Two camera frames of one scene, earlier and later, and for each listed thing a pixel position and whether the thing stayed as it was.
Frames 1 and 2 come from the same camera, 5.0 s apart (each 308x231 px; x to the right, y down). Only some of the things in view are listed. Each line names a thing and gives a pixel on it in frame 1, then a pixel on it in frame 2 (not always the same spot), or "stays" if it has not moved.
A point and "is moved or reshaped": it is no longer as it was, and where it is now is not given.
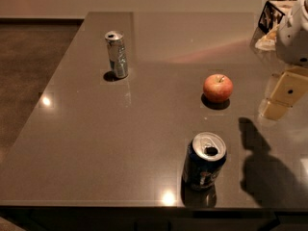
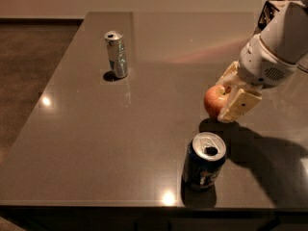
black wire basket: [270, 17] stays
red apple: [218, 88] is moved or reshaped
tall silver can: [116, 51] stays
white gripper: [295, 41] to [261, 63]
